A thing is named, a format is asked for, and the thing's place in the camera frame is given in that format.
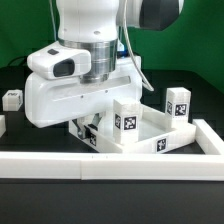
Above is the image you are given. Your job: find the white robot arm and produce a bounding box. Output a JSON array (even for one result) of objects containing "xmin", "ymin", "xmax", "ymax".
[{"xmin": 25, "ymin": 0, "xmax": 184, "ymax": 128}]

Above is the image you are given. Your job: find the white square table top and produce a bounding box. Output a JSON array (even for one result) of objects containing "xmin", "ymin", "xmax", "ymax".
[{"xmin": 69, "ymin": 104, "xmax": 196, "ymax": 154}]

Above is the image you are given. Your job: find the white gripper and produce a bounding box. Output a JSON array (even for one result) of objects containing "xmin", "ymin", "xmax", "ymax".
[{"xmin": 25, "ymin": 57, "xmax": 142, "ymax": 140}]

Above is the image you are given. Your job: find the white thin cable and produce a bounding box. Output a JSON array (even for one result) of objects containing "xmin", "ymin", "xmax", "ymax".
[{"xmin": 48, "ymin": 0, "xmax": 58, "ymax": 43}]

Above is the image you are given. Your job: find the white U-shaped fence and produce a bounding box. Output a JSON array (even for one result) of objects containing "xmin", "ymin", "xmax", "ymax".
[{"xmin": 0, "ymin": 114, "xmax": 224, "ymax": 181}]

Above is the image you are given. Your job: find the black cable bundle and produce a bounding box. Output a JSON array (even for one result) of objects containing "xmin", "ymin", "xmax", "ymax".
[{"xmin": 7, "ymin": 54, "xmax": 31, "ymax": 68}]

